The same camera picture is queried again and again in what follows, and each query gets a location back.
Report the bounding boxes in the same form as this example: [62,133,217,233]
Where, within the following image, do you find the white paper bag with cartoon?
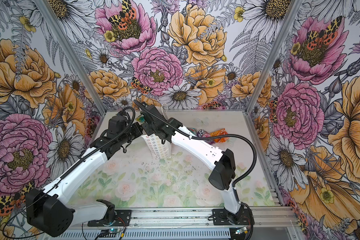
[140,103,172,160]

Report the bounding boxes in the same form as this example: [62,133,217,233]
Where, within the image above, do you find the orange snack packet back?
[210,128,229,143]

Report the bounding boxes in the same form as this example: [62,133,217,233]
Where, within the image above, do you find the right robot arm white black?
[134,100,242,225]

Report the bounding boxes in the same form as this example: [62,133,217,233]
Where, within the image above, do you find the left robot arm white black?
[26,113,143,237]

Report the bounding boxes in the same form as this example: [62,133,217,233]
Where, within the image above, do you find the teal Fox's candy packet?
[187,128,198,136]

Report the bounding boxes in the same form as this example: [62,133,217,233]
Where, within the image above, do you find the purple candy packet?
[197,129,211,141]

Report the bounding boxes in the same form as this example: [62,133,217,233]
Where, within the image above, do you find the left green circuit board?
[101,229,123,238]

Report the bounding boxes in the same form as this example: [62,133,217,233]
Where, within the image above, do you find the green circuit board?
[235,227,248,235]
[101,229,123,238]

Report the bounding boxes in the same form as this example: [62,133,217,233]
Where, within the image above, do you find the right green circuit board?
[235,227,248,235]

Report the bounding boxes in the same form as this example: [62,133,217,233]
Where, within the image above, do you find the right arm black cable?
[133,99,258,188]

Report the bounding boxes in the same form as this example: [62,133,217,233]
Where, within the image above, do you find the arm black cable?
[133,99,258,188]
[1,106,136,239]

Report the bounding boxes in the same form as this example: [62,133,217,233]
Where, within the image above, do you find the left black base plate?
[87,210,132,227]

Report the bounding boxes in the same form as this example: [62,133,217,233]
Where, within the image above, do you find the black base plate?
[87,210,132,227]
[208,208,254,226]

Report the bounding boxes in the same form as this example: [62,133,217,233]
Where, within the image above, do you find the white vented cable duct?
[44,228,231,240]

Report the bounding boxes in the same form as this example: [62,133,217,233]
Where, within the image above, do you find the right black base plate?
[208,208,254,226]

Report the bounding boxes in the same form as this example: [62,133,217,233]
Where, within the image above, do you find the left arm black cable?
[1,106,136,239]

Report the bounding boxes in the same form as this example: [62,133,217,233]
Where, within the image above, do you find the left aluminium frame post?
[35,1,107,115]

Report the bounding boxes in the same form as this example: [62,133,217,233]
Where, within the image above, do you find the aluminium frame post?
[35,1,107,115]
[245,0,303,115]

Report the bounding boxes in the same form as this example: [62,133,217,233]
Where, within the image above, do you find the aluminium front rail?
[41,206,299,230]

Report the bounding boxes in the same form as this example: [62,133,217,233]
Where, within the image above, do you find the right aluminium frame post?
[245,0,303,115]

